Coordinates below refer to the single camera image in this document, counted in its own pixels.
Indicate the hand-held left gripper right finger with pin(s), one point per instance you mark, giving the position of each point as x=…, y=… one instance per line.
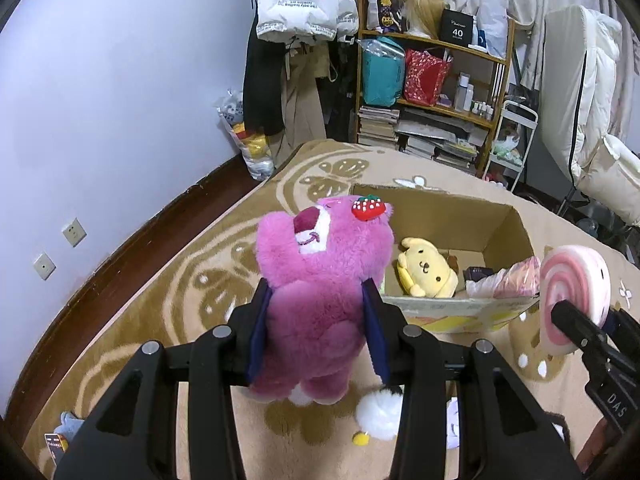
x=375, y=330

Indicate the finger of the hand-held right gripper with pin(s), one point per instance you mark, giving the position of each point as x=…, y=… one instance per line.
x=625, y=332
x=575, y=325

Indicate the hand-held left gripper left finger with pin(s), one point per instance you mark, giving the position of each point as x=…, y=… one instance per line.
x=257, y=340

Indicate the pink lollipop plush toy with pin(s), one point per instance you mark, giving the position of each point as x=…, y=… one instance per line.
x=570, y=275

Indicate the pink packet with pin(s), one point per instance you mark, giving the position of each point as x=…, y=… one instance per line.
x=520, y=277

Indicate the pink bear plush toy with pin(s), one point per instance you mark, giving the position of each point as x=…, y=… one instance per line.
x=320, y=280

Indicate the yellow dog plush toy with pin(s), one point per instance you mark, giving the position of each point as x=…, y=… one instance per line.
x=425, y=265

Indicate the dark blue packet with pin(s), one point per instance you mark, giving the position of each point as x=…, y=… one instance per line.
x=477, y=274

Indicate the cardboard box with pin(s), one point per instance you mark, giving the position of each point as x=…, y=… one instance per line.
x=450, y=220

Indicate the grey blue soft item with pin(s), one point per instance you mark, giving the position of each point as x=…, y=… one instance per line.
x=70, y=425

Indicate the white fluffy plush toy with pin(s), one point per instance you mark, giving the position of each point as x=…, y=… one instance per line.
x=380, y=410

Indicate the beige patterned blanket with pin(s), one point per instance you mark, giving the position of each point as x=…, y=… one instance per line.
x=175, y=300

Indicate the clear plastic bag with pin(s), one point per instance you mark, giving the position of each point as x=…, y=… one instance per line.
x=255, y=155

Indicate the stack of books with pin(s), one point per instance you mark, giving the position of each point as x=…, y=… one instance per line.
x=375, y=127

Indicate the white trolley cart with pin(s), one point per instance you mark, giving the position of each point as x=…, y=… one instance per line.
x=520, y=106

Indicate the wooden shelf rack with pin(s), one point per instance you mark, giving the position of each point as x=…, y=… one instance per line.
x=470, y=117

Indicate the beige hanging trousers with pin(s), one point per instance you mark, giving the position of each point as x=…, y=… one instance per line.
x=305, y=105

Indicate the white folded duvet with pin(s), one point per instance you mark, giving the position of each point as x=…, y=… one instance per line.
x=595, y=85

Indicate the black hanging clothes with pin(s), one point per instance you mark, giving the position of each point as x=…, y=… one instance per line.
x=262, y=90

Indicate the teal bag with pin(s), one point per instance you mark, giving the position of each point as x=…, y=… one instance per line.
x=382, y=77

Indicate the red patterned bag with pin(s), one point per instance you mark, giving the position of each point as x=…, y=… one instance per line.
x=425, y=80

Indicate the row of cosmetic bottles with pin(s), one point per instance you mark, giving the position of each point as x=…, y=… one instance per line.
x=465, y=90

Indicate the white plastic bag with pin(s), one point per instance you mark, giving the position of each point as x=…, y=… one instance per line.
x=492, y=25

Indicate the black box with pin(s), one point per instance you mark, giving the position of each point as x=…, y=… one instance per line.
x=457, y=27

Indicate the blonde wig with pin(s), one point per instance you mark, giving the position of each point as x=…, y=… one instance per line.
x=425, y=10

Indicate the purple patterned packets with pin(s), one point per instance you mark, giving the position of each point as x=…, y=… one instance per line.
x=385, y=5

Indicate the white puffer jacket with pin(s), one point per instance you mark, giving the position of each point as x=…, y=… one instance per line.
x=300, y=5

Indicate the wall socket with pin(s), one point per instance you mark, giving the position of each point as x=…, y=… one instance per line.
x=73, y=232
x=44, y=266

